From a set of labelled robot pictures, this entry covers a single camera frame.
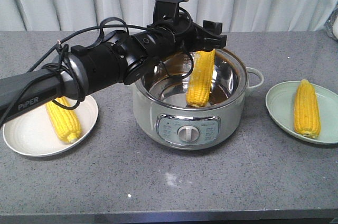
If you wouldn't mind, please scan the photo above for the white blender appliance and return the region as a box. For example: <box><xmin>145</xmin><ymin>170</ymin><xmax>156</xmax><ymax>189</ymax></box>
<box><xmin>324</xmin><ymin>9</ymin><xmax>337</xmax><ymax>41</ymax></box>

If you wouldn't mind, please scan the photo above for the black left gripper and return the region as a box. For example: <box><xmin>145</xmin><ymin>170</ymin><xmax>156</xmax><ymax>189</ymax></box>
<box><xmin>132</xmin><ymin>16</ymin><xmax>227</xmax><ymax>58</ymax></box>

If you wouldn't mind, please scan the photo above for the green electric cooking pot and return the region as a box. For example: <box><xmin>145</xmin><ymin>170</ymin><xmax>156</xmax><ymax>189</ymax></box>
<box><xmin>132</xmin><ymin>49</ymin><xmax>264</xmax><ymax>150</ymax></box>

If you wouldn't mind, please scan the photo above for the grey stone countertop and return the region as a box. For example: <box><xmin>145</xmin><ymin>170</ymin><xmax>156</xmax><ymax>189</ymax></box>
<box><xmin>1</xmin><ymin>32</ymin><xmax>337</xmax><ymax>223</ymax></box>

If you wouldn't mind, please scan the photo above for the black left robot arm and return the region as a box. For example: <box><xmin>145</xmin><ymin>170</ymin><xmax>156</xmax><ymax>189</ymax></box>
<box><xmin>1</xmin><ymin>15</ymin><xmax>227</xmax><ymax>123</ymax></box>

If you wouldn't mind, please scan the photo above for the yellow corn cob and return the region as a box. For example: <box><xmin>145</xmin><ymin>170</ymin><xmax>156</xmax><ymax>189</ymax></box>
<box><xmin>185</xmin><ymin>49</ymin><xmax>215</xmax><ymax>107</ymax></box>
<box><xmin>294</xmin><ymin>79</ymin><xmax>321</xmax><ymax>138</ymax></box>
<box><xmin>45</xmin><ymin>101</ymin><xmax>81</xmax><ymax>144</ymax></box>

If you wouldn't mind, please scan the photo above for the green round plate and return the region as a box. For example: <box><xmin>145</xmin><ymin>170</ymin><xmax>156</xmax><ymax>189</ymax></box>
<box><xmin>266</xmin><ymin>81</ymin><xmax>337</xmax><ymax>145</ymax></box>

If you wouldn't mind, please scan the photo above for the beige round plate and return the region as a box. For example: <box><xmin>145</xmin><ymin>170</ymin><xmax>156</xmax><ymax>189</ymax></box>
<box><xmin>3</xmin><ymin>96</ymin><xmax>99</xmax><ymax>157</ymax></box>

